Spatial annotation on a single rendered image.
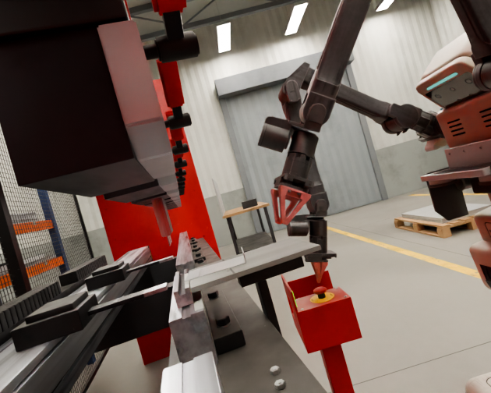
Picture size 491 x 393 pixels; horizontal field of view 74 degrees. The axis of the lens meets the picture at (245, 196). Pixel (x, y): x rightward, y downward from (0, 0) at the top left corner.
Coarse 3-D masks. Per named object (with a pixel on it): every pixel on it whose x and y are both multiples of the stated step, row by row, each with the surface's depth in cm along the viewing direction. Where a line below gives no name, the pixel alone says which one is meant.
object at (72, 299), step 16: (160, 288) 64; (48, 304) 63; (64, 304) 58; (80, 304) 60; (96, 304) 67; (112, 304) 62; (32, 320) 56; (48, 320) 56; (64, 320) 56; (80, 320) 57; (16, 336) 55; (32, 336) 55; (48, 336) 56
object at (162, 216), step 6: (162, 198) 65; (156, 204) 62; (162, 204) 62; (156, 210) 62; (162, 210) 62; (156, 216) 62; (162, 216) 62; (168, 216) 70; (162, 222) 62; (168, 222) 63; (162, 228) 62; (168, 228) 62; (162, 234) 62; (168, 234) 62; (168, 240) 62
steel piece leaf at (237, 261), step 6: (234, 258) 74; (240, 258) 72; (216, 264) 72; (222, 264) 71; (228, 264) 69; (234, 264) 67; (240, 264) 66; (204, 270) 70; (210, 270) 68; (216, 270) 67; (222, 270) 66
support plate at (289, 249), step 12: (288, 240) 78; (300, 240) 74; (252, 252) 76; (264, 252) 72; (276, 252) 69; (288, 252) 65; (300, 252) 63; (312, 252) 63; (252, 264) 63; (264, 264) 61; (276, 264) 62; (204, 276) 65; (216, 276) 62; (228, 276) 60; (240, 276) 60; (192, 288) 59; (204, 288) 59
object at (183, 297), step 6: (186, 270) 77; (180, 276) 77; (180, 282) 70; (174, 288) 62; (180, 288) 65; (174, 294) 59; (180, 294) 60; (186, 294) 59; (180, 300) 59; (186, 300) 59; (192, 300) 60; (180, 306) 59
